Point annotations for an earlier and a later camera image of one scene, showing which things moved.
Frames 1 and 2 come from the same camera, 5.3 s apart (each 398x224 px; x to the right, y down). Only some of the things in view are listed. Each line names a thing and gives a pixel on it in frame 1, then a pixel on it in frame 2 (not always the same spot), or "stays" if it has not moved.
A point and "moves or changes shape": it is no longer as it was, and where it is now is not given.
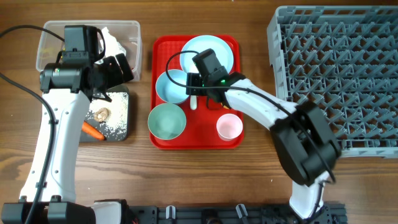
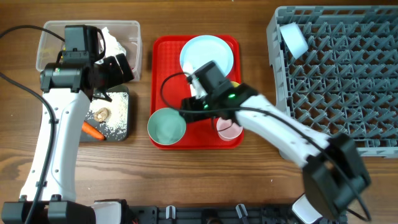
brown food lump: (102, 114) stays
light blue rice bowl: (169, 91) to (295, 39)
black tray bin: (109, 121) stays
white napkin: (112, 47) stays
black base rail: (231, 214) stays
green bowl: (166, 121) moves or changes shape
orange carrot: (91, 130) stays
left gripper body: (111, 74) stays
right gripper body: (195, 79) to (199, 109)
